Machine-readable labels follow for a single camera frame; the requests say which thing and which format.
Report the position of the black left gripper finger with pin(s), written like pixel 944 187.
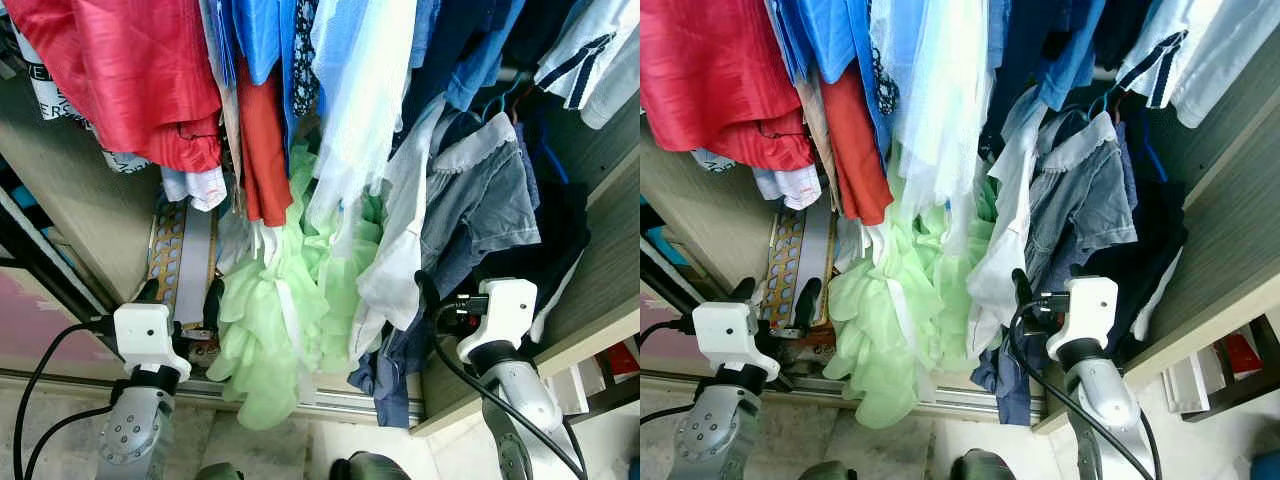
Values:
pixel 744 291
pixel 808 305
pixel 215 305
pixel 148 293

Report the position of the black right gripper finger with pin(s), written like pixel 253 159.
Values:
pixel 1022 293
pixel 428 295

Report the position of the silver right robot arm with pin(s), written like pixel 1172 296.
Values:
pixel 525 400
pixel 1105 400

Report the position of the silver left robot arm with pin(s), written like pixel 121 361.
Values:
pixel 135 430
pixel 715 430

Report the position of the white hanging garment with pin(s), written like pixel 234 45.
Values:
pixel 395 260
pixel 1005 270

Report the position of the yellow patterned board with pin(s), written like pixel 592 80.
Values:
pixel 170 250
pixel 800 250

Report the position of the light green ruffled dress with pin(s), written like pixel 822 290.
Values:
pixel 880 330
pixel 270 330

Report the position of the blue denim garment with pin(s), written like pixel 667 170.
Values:
pixel 1010 390
pixel 395 385

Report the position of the pink wardrobe sliding door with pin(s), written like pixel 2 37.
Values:
pixel 40 320
pixel 660 330

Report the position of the grey denim garment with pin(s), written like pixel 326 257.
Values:
pixel 1085 200
pixel 480 200

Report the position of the white garment red print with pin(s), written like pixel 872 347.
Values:
pixel 790 187
pixel 195 187

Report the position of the dark navy hanging garment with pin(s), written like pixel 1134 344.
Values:
pixel 555 240
pixel 1150 240

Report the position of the red box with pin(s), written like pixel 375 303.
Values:
pixel 622 358
pixel 1243 355

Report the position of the grey left robot leg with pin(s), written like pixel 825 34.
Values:
pixel 828 472
pixel 220 472

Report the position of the grey robot leg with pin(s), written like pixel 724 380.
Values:
pixel 375 468
pixel 990 466
pixel 828 472
pixel 220 472

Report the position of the orange-red hanging garment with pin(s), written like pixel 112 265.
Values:
pixel 262 150
pixel 855 150

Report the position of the grey right robot leg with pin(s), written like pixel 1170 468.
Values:
pixel 990 466
pixel 375 468

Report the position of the pale sheer hanging dress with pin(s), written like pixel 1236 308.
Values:
pixel 950 90
pixel 365 90

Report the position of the black white printed garment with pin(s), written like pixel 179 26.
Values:
pixel 55 95

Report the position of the red hanging garment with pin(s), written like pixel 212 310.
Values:
pixel 120 70
pixel 720 70

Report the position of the navy dotted garment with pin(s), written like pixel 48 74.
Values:
pixel 305 70
pixel 885 85

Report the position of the medium blue shirt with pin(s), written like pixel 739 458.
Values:
pixel 470 60
pixel 1065 50

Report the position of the bright blue hanging garment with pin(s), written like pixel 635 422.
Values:
pixel 830 30
pixel 255 35

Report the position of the white shirt navy stripes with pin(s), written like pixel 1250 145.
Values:
pixel 590 50
pixel 1200 50

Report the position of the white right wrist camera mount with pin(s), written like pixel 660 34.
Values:
pixel 500 315
pixel 1085 315

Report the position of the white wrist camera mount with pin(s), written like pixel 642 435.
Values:
pixel 728 335
pixel 1085 315
pixel 148 335
pixel 500 315

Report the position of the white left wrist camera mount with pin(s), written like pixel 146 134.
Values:
pixel 728 335
pixel 148 335

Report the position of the metal floor rail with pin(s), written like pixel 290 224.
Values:
pixel 900 400
pixel 300 400

